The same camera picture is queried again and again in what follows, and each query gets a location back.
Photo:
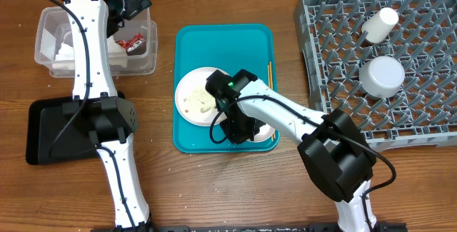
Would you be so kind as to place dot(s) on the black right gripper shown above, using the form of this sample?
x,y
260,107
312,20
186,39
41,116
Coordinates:
x,y
238,138

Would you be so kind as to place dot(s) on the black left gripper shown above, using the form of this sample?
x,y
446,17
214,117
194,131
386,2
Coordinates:
x,y
136,0

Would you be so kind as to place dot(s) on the small white bowl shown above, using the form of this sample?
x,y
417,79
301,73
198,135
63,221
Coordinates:
x,y
265,132

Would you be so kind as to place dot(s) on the wooden chopstick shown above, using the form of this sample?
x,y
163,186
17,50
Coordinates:
x,y
273,136
269,75

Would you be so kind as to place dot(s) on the red snack wrapper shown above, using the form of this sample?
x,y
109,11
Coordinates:
x,y
132,44

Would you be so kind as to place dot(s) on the large white plate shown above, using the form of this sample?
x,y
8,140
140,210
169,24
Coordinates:
x,y
193,102

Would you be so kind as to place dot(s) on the white napkin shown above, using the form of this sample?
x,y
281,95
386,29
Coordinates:
x,y
117,54
64,60

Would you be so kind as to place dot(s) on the grey saucer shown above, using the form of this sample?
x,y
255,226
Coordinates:
x,y
382,77

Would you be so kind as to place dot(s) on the white cup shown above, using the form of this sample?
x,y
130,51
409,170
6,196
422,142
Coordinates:
x,y
379,26

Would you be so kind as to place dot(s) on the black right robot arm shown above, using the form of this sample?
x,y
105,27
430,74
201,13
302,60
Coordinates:
x,y
336,157

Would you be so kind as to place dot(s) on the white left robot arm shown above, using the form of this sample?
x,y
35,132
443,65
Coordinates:
x,y
93,77

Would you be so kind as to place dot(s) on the grey dishwasher rack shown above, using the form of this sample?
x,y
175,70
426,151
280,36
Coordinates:
x,y
334,48

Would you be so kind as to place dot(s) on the clear plastic bin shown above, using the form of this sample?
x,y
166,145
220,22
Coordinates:
x,y
54,29

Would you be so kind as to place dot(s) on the teal serving tray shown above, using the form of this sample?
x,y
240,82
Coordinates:
x,y
229,47

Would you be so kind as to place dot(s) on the black tray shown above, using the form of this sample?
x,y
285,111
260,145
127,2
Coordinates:
x,y
67,128

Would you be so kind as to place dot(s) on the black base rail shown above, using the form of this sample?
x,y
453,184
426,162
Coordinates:
x,y
312,227

